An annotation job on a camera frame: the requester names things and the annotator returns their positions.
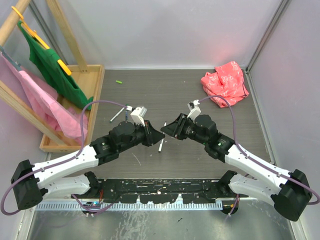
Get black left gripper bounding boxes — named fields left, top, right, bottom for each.
left=118, top=119, right=165, bottom=153

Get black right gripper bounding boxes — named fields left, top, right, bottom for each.
left=160, top=113, right=208, bottom=146

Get white pen with black end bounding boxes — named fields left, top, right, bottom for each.
left=158, top=121, right=167, bottom=153

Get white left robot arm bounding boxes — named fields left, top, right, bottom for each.
left=11, top=120, right=165, bottom=211

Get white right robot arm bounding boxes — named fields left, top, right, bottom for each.
left=161, top=113, right=313, bottom=222

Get white marker with green end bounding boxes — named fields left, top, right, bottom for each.
left=109, top=107, right=126, bottom=123

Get coral patterned cloth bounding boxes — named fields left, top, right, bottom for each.
left=200, top=61, right=249, bottom=108

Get wooden rack base tray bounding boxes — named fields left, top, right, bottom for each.
left=39, top=64, right=105, bottom=153

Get pink cloth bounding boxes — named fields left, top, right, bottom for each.
left=0, top=53, right=88, bottom=139

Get green cloth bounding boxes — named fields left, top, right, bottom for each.
left=17, top=21, right=93, bottom=109

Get yellow clothes hanger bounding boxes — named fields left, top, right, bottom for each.
left=11, top=6, right=72, bottom=76

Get blue-grey clothes hanger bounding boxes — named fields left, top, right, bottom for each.
left=0, top=46, right=22, bottom=72

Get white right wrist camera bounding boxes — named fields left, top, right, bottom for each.
left=187, top=99, right=201, bottom=121

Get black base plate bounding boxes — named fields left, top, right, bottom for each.
left=76, top=178, right=236, bottom=204

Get aluminium frame post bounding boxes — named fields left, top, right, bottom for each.
left=244, top=0, right=293, bottom=73

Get grey slotted cable duct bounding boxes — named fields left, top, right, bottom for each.
left=35, top=200, right=223, bottom=211

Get wooden rack frame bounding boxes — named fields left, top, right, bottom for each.
left=0, top=0, right=93, bottom=146

